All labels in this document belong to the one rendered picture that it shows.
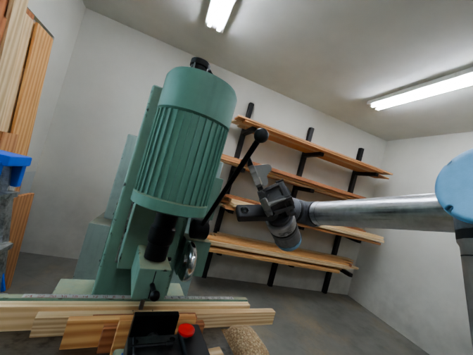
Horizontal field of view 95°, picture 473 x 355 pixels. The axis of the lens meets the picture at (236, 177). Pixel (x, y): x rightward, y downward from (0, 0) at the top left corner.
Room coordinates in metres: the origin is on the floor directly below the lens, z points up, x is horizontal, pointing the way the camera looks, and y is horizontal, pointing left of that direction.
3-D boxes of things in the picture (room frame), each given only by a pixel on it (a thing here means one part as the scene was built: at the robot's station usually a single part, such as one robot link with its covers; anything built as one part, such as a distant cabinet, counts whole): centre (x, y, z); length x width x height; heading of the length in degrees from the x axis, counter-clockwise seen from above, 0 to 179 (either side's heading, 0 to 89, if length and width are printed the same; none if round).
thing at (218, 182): (0.79, 0.09, 1.22); 0.09 x 0.08 x 0.15; 26
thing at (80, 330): (0.49, 0.13, 0.93); 0.24 x 0.01 x 0.06; 116
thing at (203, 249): (0.76, 0.08, 1.02); 0.09 x 0.07 x 0.12; 116
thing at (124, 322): (0.48, 0.08, 0.94); 0.16 x 0.02 x 0.08; 116
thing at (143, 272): (0.55, 0.14, 1.03); 0.14 x 0.07 x 0.09; 26
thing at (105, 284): (0.79, 0.27, 1.16); 0.22 x 0.22 x 0.72; 26
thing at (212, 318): (0.57, 0.04, 0.92); 0.60 x 0.02 x 0.04; 116
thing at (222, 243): (2.98, -0.99, 1.20); 2.71 x 0.56 x 2.40; 108
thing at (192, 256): (0.70, 0.08, 1.02); 0.12 x 0.03 x 0.12; 26
